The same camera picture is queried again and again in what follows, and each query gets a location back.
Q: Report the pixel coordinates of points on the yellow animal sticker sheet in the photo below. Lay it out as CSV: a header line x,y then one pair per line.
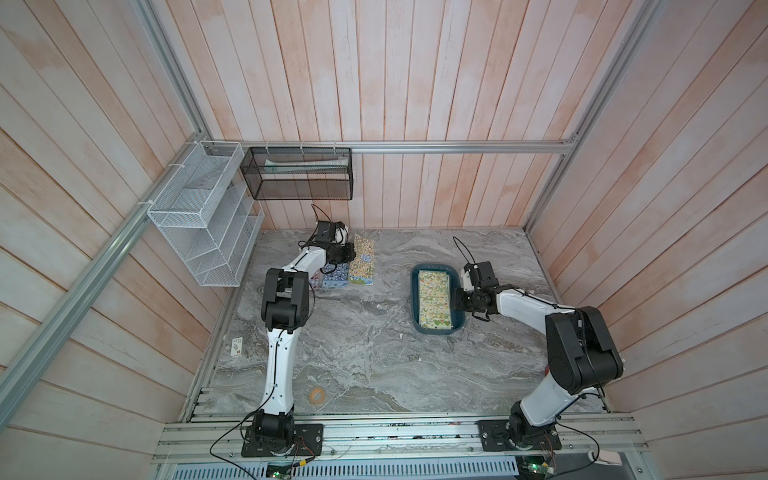
x,y
361,269

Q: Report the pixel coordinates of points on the aluminium frame bar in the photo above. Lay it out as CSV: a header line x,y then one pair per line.
x,y
426,147

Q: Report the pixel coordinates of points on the blue penguin sticker sheet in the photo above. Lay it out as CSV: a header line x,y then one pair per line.
x,y
335,276

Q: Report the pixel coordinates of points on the green panda sticker sheet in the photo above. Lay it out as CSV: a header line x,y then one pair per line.
x,y
434,298

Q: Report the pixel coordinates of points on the pink sticker sheet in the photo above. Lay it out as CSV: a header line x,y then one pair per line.
x,y
316,280

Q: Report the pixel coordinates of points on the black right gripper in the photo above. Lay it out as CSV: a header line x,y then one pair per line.
x,y
457,300

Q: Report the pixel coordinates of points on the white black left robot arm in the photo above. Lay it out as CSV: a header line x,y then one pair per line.
x,y
287,302

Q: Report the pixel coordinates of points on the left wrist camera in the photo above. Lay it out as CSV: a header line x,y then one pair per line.
x,y
341,233

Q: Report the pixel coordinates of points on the white wire mesh shelf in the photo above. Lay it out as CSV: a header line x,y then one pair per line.
x,y
206,214

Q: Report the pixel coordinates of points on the small white card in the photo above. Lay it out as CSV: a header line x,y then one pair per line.
x,y
236,347

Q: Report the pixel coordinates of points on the teal plastic storage box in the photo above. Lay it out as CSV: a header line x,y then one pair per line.
x,y
458,317

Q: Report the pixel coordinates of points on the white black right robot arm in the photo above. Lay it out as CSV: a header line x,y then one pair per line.
x,y
581,356

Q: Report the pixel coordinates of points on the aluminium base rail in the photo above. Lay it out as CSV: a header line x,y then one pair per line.
x,y
409,435

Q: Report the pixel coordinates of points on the black wire mesh basket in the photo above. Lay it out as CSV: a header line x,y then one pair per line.
x,y
299,173

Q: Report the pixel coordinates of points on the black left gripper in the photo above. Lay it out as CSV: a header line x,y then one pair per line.
x,y
350,254

